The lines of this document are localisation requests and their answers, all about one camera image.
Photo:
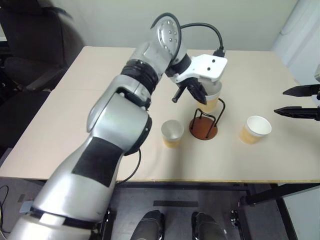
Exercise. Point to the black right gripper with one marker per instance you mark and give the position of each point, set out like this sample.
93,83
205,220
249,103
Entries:
318,96

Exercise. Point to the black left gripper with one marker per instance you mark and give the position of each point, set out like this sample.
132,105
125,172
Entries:
186,82

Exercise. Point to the white and tan paper cup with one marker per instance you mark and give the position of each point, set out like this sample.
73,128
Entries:
172,133
212,100
255,130

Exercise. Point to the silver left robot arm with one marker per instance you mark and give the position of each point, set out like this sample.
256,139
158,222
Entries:
117,117

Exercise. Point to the black tape strip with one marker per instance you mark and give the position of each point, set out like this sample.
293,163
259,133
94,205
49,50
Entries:
175,203

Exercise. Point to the black office chair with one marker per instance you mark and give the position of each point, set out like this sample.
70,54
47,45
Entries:
37,42

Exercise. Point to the small grey box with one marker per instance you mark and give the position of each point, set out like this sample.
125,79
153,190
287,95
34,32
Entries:
27,207

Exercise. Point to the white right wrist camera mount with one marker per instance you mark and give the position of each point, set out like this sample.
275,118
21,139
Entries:
317,73

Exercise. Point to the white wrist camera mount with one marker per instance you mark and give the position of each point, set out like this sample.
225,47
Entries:
317,73
210,66

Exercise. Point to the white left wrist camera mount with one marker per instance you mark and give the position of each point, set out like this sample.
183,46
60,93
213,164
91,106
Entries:
210,66

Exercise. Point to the black table frame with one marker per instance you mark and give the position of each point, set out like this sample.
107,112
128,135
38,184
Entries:
262,193

